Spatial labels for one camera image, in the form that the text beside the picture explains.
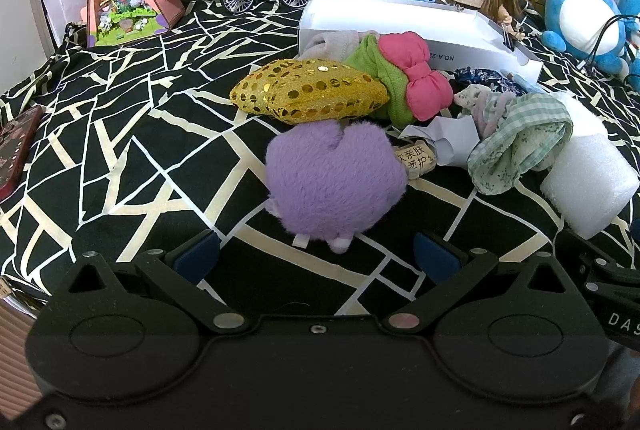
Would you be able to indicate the small beige printed pad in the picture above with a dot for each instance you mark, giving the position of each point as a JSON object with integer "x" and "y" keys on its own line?
{"x": 418, "y": 158}

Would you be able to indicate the blue round Marill plush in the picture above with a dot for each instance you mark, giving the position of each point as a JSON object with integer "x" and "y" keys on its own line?
{"x": 591, "y": 31}

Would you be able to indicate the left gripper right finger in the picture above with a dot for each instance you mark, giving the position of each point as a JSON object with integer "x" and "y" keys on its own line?
{"x": 454, "y": 273}

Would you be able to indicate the pink bow green scrunchie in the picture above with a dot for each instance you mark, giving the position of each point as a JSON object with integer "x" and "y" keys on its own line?
{"x": 401, "y": 61}

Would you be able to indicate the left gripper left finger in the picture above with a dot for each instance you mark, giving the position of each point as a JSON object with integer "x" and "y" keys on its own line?
{"x": 177, "y": 273}

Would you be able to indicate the green gingham floral cloth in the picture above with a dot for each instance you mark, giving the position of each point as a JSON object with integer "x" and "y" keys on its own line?
{"x": 517, "y": 134}

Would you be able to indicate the white cardboard box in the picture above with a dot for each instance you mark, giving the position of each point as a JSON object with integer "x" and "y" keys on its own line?
{"x": 456, "y": 38}

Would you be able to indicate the purple fluffy heart plush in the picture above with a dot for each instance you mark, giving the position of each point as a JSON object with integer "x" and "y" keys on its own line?
{"x": 329, "y": 182}

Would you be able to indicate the blue Doraemon plush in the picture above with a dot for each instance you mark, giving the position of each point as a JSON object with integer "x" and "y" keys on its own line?
{"x": 631, "y": 10}

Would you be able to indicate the navy floral drawstring pouch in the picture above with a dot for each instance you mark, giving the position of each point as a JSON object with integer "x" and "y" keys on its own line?
{"x": 462, "y": 78}

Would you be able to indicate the dark red booklet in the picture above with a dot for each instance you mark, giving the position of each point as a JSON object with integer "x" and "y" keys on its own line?
{"x": 16, "y": 140}

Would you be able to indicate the white foam block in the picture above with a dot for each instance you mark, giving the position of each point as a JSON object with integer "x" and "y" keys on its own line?
{"x": 590, "y": 181}

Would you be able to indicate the black white patterned cloth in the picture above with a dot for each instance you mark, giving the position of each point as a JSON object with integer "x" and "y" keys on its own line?
{"x": 141, "y": 149}

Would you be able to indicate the white paper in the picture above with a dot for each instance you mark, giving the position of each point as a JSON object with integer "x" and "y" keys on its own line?
{"x": 452, "y": 139}

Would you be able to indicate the pale pink cloth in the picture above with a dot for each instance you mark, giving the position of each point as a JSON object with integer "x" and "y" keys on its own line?
{"x": 333, "y": 45}

